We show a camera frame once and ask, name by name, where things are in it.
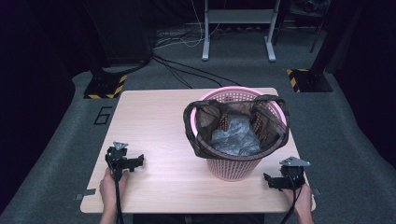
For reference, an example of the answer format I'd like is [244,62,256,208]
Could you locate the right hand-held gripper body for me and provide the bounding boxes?
[278,156,312,191]

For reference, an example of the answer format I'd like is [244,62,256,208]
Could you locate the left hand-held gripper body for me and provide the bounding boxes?
[105,141,129,182]

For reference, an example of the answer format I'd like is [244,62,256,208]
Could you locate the pink plastic mesh basket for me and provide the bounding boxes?
[190,86,288,183]

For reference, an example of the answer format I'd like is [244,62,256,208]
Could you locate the brown plastic trash bag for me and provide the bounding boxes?
[182,93,290,161]

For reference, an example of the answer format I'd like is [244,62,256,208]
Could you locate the person's right hand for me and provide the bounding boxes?
[281,182,313,217]

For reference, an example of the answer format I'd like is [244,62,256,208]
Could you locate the person's left hand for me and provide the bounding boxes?
[99,167,130,216]

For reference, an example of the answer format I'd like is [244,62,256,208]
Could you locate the grey crumpled plastic wrap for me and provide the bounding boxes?
[210,115,262,157]

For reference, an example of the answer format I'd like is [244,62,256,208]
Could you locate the white metal stand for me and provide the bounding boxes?
[201,0,281,63]

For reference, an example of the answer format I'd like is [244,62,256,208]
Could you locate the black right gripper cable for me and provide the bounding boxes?
[279,175,304,224]

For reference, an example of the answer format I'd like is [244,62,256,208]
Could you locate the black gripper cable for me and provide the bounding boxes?
[113,169,125,224]
[279,175,304,224]

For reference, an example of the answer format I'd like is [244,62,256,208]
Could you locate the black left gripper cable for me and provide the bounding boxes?
[113,169,125,224]

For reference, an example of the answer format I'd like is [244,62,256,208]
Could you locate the black yellow striped base plate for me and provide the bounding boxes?
[83,68,129,100]
[286,68,333,93]

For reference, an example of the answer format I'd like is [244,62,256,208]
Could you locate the black floor cables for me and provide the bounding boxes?
[151,55,242,90]

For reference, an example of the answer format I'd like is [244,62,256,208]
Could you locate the black upright post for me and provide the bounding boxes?
[310,0,349,76]
[81,0,108,82]

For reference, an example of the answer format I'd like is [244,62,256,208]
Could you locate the white floor cables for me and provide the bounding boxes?
[152,0,220,50]

